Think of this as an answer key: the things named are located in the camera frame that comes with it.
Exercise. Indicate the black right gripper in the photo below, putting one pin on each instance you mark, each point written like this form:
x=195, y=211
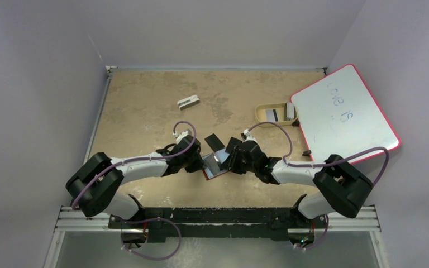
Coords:
x=234, y=159

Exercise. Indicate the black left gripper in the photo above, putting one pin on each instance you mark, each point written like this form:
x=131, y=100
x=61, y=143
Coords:
x=198, y=164

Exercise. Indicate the red card holder wallet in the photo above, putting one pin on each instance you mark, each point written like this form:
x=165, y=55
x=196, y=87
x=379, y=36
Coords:
x=212, y=168

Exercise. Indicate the black credit card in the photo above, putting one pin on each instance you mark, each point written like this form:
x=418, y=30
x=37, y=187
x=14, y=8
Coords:
x=221, y=156
x=214, y=143

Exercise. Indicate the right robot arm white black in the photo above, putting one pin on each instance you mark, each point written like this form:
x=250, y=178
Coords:
x=341, y=187

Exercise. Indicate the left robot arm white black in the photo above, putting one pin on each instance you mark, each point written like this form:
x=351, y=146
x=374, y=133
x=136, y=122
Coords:
x=94, y=187

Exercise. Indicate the loose card in tray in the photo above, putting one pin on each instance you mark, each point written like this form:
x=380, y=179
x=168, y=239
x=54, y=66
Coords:
x=272, y=115

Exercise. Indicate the white grey card reader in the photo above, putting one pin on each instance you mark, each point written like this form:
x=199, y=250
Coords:
x=188, y=102

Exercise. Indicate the stack of white cards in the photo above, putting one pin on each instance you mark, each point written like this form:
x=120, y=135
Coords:
x=289, y=112

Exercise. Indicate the beige oval tray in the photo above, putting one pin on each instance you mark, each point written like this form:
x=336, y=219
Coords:
x=283, y=114

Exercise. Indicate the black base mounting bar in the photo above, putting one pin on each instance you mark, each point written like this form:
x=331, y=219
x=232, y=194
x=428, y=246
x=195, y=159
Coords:
x=156, y=224

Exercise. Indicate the pink-framed whiteboard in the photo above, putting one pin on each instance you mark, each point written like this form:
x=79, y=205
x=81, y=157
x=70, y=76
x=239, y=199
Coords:
x=339, y=115

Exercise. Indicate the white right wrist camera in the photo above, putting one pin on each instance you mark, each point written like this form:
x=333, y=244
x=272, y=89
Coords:
x=246, y=135

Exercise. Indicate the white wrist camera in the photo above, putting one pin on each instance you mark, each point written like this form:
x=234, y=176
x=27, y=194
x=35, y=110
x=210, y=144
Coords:
x=246, y=135
x=184, y=137

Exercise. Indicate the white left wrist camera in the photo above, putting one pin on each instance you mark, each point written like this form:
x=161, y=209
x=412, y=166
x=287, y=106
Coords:
x=184, y=137

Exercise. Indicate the aluminium table frame rail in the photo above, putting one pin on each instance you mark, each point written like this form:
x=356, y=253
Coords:
x=140, y=115

